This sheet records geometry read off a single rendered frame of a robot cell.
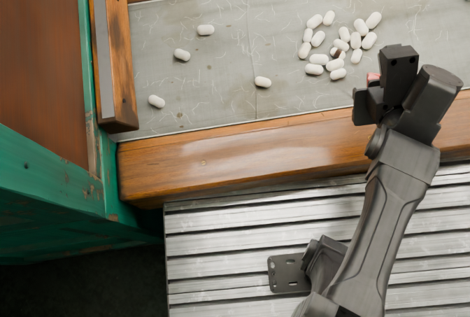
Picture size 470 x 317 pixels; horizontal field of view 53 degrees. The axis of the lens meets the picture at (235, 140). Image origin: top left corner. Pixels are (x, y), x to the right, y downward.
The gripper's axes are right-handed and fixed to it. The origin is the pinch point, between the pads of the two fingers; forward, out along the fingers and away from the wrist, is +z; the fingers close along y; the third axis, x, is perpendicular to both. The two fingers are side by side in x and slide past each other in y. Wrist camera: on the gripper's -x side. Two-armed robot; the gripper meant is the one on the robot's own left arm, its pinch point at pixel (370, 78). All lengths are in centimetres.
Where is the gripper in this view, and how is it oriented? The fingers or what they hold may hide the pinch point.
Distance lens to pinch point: 85.0
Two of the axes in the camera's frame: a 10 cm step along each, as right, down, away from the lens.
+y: -9.9, 1.3, 0.3
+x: 1.2, 8.1, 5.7
